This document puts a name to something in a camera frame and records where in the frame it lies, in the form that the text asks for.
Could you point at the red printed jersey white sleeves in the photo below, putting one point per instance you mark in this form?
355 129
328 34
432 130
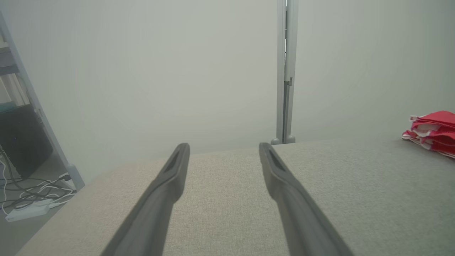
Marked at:
437 144

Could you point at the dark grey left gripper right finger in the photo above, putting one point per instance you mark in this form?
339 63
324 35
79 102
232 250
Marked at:
302 227

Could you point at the white power strip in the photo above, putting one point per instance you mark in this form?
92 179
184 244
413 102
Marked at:
26 212

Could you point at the red shorts white hem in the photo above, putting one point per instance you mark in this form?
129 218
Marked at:
440 117

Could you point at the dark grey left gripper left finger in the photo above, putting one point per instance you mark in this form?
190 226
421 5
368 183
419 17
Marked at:
153 220

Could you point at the grey partition post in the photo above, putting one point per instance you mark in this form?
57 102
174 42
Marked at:
281 71

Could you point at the black box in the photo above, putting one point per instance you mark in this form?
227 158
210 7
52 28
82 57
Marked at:
21 142

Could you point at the grey shelf board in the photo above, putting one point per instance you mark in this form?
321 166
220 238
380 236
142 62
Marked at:
5 64

